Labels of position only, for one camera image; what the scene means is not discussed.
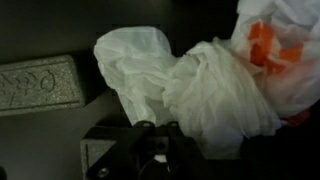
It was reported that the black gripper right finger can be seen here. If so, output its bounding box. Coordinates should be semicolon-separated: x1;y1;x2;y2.
163;121;214;180

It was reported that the white cloth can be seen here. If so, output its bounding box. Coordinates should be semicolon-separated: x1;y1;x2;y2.
93;0;320;161

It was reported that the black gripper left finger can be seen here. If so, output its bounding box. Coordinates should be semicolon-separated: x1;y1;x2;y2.
87;120;162;180

